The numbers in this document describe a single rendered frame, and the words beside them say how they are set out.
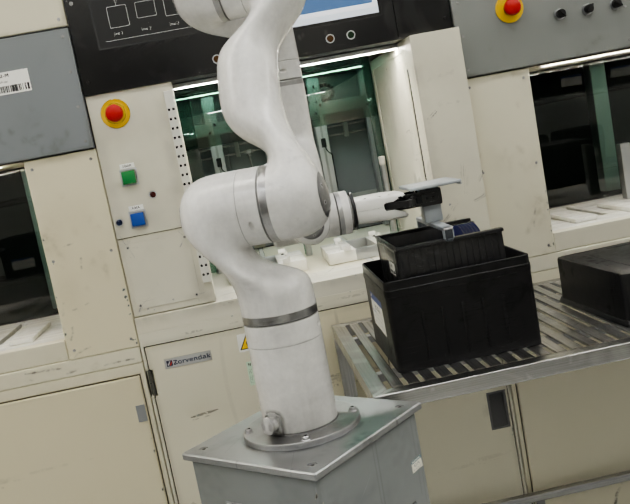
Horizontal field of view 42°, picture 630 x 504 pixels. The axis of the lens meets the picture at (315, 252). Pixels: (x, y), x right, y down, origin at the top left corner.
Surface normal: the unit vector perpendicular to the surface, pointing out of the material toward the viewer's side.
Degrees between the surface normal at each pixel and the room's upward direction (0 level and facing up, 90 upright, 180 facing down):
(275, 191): 72
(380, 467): 90
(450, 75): 90
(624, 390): 90
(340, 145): 90
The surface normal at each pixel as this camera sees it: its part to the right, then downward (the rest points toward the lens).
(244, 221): -0.13, 0.40
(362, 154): 0.10, 0.12
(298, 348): 0.32, 0.07
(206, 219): -0.25, 0.10
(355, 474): 0.76, -0.05
